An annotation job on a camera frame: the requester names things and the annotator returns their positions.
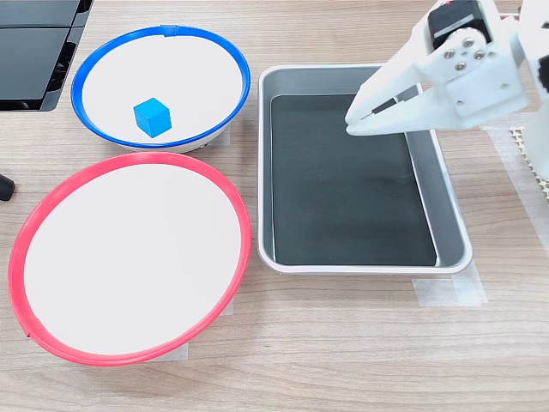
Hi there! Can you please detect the red-rimmed white round plate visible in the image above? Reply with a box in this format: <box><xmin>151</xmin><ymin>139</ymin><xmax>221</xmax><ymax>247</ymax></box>
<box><xmin>7</xmin><ymin>150</ymin><xmax>253</xmax><ymax>367</ymax></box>

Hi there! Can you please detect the black flat device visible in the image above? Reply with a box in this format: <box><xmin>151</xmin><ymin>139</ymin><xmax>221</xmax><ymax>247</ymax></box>
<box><xmin>0</xmin><ymin>0</ymin><xmax>94</xmax><ymax>113</ymax></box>

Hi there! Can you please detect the blue-rimmed white round plate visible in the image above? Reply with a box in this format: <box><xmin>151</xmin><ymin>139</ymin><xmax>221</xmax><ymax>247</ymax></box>
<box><xmin>70</xmin><ymin>24</ymin><xmax>252</xmax><ymax>155</ymax></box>

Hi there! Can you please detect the steel tray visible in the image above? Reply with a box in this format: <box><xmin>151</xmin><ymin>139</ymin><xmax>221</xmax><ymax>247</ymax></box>
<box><xmin>256</xmin><ymin>64</ymin><xmax>474</xmax><ymax>276</ymax></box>

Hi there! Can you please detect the small black rounded object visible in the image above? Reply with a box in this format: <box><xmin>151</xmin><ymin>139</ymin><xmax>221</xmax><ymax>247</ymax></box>
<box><xmin>0</xmin><ymin>173</ymin><xmax>16</xmax><ymax>203</ymax></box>

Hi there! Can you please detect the black tray mat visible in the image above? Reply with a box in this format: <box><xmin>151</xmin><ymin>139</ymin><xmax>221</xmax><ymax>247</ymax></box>
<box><xmin>269</xmin><ymin>94</ymin><xmax>438</xmax><ymax>267</ymax></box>

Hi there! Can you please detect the small blue cube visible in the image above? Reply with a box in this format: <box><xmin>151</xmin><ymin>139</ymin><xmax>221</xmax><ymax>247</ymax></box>
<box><xmin>133</xmin><ymin>97</ymin><xmax>172</xmax><ymax>139</ymax></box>

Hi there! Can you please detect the pale perforated base plate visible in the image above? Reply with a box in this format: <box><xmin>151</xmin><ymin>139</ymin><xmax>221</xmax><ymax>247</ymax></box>
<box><xmin>508</xmin><ymin>125</ymin><xmax>549</xmax><ymax>202</ymax></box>

